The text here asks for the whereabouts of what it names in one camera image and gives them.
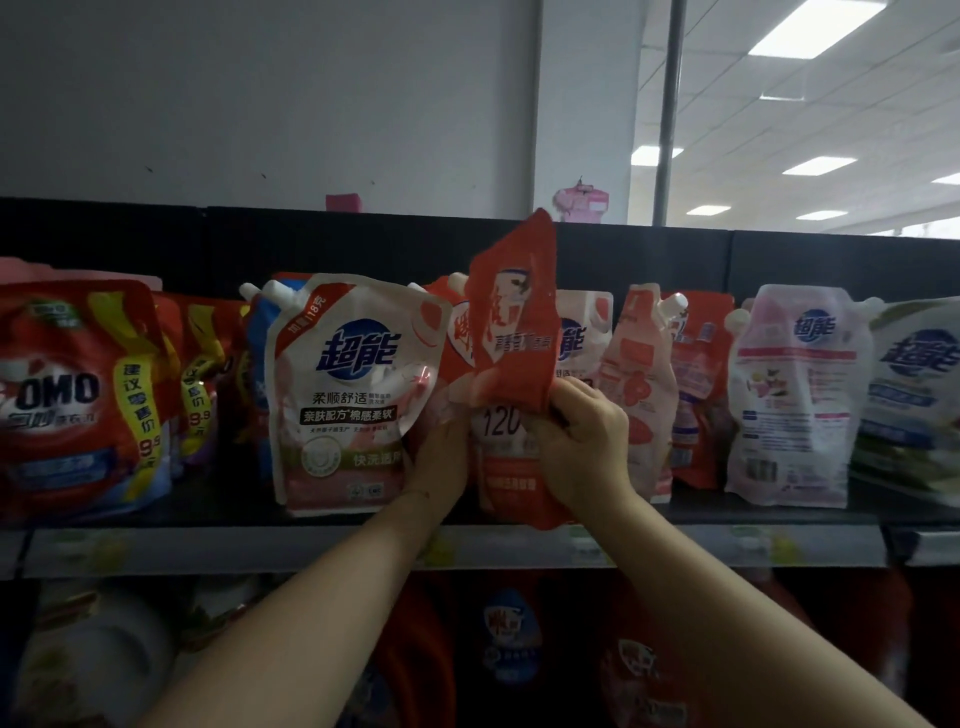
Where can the pink bagged item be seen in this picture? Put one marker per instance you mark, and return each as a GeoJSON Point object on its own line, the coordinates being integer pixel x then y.
{"type": "Point", "coordinates": [581, 204]}

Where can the white red Chaoneng pouch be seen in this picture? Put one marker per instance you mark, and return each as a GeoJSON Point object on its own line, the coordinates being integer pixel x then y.
{"type": "Point", "coordinates": [637, 405]}

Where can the person's right forearm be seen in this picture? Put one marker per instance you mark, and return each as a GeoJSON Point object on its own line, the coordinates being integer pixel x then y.
{"type": "Point", "coordinates": [750, 637]}

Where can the pink sticky note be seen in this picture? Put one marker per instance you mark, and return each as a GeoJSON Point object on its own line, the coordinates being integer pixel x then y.
{"type": "Point", "coordinates": [343, 203]}

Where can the yellow price label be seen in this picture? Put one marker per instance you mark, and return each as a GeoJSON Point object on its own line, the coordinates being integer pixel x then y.
{"type": "Point", "coordinates": [589, 549]}
{"type": "Point", "coordinates": [769, 546]}
{"type": "Point", "coordinates": [94, 551]}
{"type": "Point", "coordinates": [439, 551]}

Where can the row of coloured detergent jugs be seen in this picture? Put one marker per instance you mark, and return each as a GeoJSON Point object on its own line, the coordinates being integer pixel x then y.
{"type": "Point", "coordinates": [510, 645]}

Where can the white detergent jug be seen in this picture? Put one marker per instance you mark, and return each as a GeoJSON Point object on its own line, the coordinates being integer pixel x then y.
{"type": "Point", "coordinates": [97, 660]}

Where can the person's left hand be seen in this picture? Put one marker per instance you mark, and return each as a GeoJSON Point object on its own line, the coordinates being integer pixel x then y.
{"type": "Point", "coordinates": [442, 472]}

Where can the dark metal shelf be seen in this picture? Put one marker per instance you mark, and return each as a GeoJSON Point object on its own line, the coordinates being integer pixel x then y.
{"type": "Point", "coordinates": [300, 240]}

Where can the person's left forearm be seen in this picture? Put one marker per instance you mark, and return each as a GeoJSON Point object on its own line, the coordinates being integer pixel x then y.
{"type": "Point", "coordinates": [300, 637]}

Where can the grey vertical pole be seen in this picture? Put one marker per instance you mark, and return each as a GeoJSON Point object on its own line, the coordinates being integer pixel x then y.
{"type": "Point", "coordinates": [670, 112]}

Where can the group of Chaoneng floral pouches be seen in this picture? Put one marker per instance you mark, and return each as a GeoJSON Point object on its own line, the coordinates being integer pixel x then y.
{"type": "Point", "coordinates": [795, 405]}

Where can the ceiling light panel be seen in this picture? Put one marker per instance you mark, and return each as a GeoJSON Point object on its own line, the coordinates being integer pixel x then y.
{"type": "Point", "coordinates": [643, 156]}
{"type": "Point", "coordinates": [817, 28]}
{"type": "Point", "coordinates": [709, 210]}
{"type": "Point", "coordinates": [946, 179]}
{"type": "Point", "coordinates": [822, 215]}
{"type": "Point", "coordinates": [820, 166]}

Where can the single pink detergent pouch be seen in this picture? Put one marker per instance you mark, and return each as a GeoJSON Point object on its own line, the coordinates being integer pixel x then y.
{"type": "Point", "coordinates": [75, 271]}

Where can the blue Diao detergent pouch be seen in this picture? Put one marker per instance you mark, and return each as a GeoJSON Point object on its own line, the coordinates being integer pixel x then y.
{"type": "Point", "coordinates": [255, 390]}

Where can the person's right hand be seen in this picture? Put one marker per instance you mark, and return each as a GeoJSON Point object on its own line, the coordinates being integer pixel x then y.
{"type": "Point", "coordinates": [589, 450]}

